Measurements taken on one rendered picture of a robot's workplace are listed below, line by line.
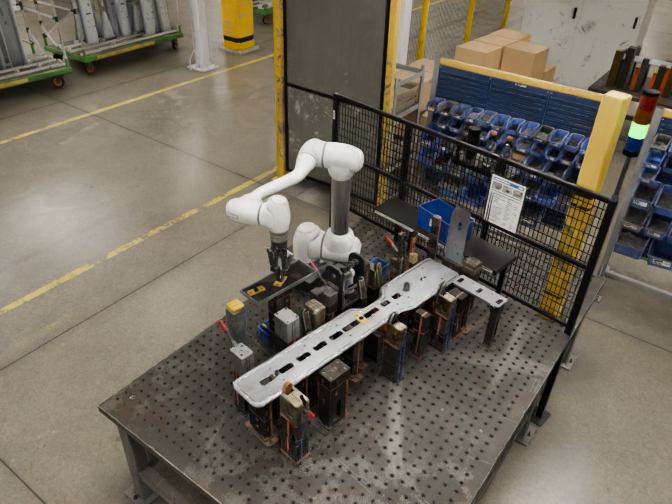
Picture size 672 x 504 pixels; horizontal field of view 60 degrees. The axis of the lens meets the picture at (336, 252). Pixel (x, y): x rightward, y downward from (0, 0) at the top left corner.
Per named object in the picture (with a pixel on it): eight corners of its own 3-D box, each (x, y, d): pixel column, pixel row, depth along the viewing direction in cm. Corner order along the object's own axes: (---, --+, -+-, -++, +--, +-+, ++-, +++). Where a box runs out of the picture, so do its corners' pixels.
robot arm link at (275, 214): (293, 223, 266) (265, 219, 268) (293, 193, 257) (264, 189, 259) (286, 235, 257) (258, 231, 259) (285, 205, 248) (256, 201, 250)
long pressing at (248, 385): (261, 414, 235) (261, 412, 234) (228, 383, 248) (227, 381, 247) (461, 276, 316) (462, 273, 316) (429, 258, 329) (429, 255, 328)
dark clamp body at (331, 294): (328, 358, 303) (330, 301, 281) (310, 344, 310) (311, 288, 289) (342, 348, 309) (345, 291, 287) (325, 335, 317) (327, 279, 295)
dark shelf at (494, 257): (495, 276, 315) (496, 271, 314) (372, 211, 367) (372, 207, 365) (516, 260, 328) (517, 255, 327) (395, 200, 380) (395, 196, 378)
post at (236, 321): (239, 383, 286) (233, 315, 261) (230, 375, 290) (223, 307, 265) (251, 375, 290) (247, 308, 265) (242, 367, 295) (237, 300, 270)
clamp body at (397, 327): (394, 387, 288) (401, 335, 268) (375, 373, 295) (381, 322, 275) (406, 377, 293) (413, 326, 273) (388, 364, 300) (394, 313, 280)
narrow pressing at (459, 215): (460, 266, 322) (470, 213, 303) (443, 257, 329) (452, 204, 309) (461, 265, 322) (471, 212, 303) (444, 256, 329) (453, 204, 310)
